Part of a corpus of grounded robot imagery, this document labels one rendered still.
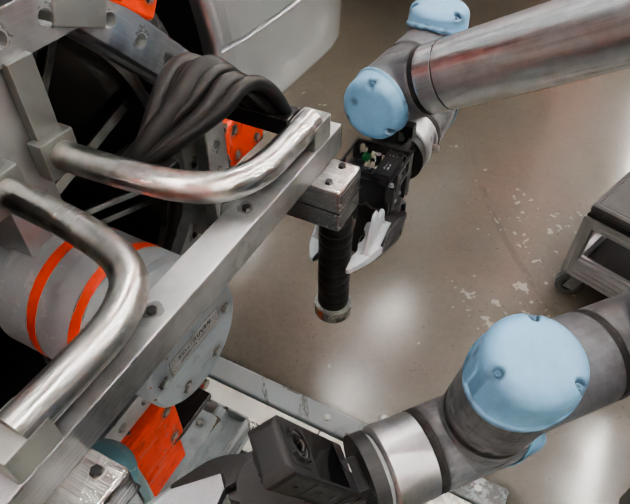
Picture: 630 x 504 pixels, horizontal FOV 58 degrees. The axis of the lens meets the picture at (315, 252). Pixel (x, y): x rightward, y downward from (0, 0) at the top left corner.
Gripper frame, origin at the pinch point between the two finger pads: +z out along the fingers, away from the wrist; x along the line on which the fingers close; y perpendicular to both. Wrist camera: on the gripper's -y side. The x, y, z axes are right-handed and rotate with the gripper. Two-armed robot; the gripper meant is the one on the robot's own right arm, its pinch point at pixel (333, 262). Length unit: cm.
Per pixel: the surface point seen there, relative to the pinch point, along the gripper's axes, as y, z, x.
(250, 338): -83, -36, -41
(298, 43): -1, -47, -29
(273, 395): -75, -20, -24
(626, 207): -49, -94, 39
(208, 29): 11.4, -22.8, -30.2
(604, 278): -68, -87, 41
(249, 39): 6.4, -31.9, -29.6
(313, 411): -75, -20, -13
